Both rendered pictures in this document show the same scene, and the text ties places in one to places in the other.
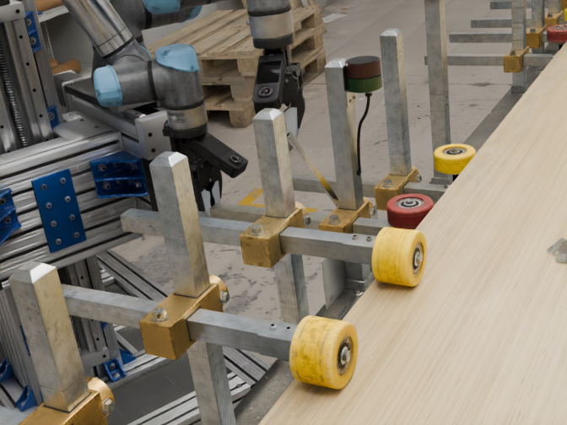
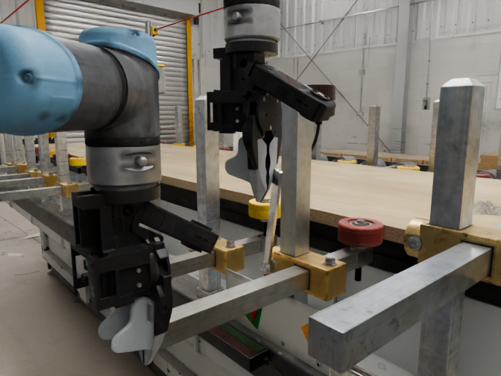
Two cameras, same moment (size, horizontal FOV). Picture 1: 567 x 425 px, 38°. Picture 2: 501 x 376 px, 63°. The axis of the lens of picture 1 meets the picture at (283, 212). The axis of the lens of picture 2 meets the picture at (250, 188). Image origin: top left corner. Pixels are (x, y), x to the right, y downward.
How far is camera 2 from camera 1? 1.44 m
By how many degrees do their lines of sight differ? 70
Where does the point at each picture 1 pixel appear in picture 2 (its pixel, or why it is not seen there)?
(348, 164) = (307, 201)
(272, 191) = (470, 191)
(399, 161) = (215, 225)
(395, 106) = (214, 170)
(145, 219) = (388, 309)
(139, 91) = (107, 95)
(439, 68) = not seen: hidden behind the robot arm
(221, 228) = (470, 260)
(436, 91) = not seen: hidden behind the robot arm
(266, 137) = (478, 111)
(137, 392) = not seen: outside the picture
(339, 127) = (304, 160)
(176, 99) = (148, 122)
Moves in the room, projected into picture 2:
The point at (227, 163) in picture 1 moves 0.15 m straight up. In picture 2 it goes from (207, 230) to (205, 101)
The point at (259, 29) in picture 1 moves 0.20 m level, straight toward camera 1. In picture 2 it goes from (270, 22) to (443, 10)
